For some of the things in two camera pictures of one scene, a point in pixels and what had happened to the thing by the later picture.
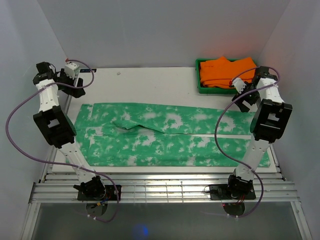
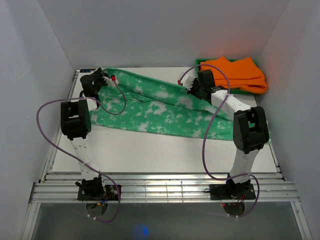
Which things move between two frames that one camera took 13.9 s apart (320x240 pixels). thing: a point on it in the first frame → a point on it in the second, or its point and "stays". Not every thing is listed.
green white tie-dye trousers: x=114 y=135 → x=138 y=103
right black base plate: x=221 y=192 stays
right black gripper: x=243 y=108 → x=195 y=82
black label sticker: x=88 y=70 stays
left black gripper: x=75 y=92 → x=98 y=74
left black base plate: x=111 y=194 stays
